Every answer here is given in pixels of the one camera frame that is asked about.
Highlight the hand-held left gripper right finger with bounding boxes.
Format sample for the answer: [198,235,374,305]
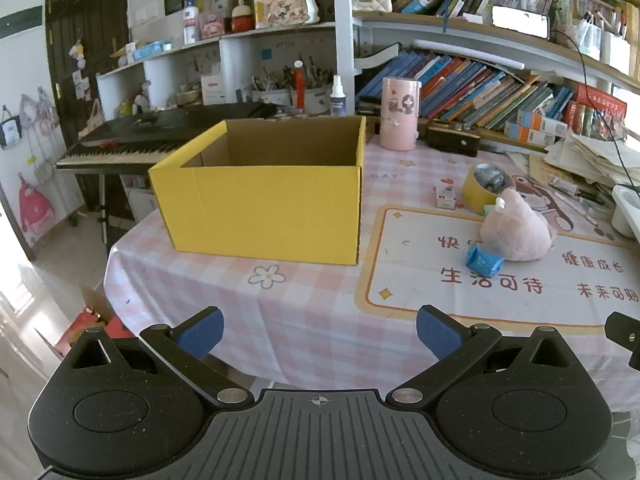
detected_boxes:
[385,304,576,407]

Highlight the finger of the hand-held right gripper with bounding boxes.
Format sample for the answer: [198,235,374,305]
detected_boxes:
[605,311,640,356]

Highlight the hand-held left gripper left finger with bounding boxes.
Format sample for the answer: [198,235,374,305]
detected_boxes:
[67,306,255,407]

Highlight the blue packet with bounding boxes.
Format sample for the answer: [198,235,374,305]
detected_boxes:
[466,246,504,276]

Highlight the pink plush toy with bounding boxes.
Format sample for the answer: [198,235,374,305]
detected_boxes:
[480,187,557,261]

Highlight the yellow cardboard box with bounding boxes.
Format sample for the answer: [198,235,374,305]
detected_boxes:
[148,115,368,266]

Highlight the yellow tape roll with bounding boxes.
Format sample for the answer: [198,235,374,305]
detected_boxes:
[461,163,512,216]

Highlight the grey toy car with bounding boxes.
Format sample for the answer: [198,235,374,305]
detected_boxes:
[474,165,506,192]

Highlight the red carton under desk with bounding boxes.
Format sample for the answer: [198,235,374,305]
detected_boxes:
[55,310,136,356]

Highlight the white plastic tray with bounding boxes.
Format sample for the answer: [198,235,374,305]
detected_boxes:
[612,185,640,240]

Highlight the keyboard stand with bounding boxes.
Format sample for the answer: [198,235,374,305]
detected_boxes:
[97,172,112,246]

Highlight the stack of loose papers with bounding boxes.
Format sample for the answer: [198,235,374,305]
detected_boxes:
[542,132,640,196]

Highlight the dark wooden case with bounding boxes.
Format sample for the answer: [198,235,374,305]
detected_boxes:
[426,121,482,157]

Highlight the pink hanging bag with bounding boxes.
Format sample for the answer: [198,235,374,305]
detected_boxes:
[19,175,55,233]

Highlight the black electronic keyboard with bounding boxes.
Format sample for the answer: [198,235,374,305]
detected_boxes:
[55,102,278,176]

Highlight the orange and white box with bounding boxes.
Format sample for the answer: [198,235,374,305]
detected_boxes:
[517,110,571,137]
[504,121,556,147]

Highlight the pink cartoon cylinder container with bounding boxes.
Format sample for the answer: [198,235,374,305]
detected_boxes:
[379,77,422,151]

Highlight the red book box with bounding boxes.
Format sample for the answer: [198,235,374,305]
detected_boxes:
[565,84,628,141]

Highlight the white box with red label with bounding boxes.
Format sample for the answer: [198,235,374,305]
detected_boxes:
[201,74,226,106]

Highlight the long row of leaning books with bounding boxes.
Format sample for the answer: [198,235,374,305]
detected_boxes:
[356,50,576,133]

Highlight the white spray bottle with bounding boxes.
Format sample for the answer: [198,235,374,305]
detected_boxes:
[329,75,347,116]

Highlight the pen holder with brushes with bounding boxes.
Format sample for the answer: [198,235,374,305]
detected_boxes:
[250,52,333,113]

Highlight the black hanging tote bag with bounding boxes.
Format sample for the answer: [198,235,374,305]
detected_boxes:
[0,115,22,148]

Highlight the blue tissue pack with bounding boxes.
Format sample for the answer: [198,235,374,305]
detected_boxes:
[132,40,173,61]

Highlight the white shopping bags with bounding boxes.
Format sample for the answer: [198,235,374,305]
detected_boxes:
[575,15,631,66]

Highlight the pink jar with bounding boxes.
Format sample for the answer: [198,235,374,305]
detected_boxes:
[200,12,226,38]

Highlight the white lotion bottle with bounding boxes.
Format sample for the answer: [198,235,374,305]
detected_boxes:
[182,0,197,45]

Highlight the white bookshelf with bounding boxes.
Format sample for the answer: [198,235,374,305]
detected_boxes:
[95,0,640,156]

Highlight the red and white doll jar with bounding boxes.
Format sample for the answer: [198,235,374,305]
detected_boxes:
[231,0,256,33]

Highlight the phone with lit screen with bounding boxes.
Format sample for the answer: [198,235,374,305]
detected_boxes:
[491,5,551,38]

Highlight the dark wooden door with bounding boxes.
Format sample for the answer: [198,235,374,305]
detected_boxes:
[45,0,133,211]

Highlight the black cable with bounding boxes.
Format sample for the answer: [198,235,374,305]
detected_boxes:
[550,15,636,186]

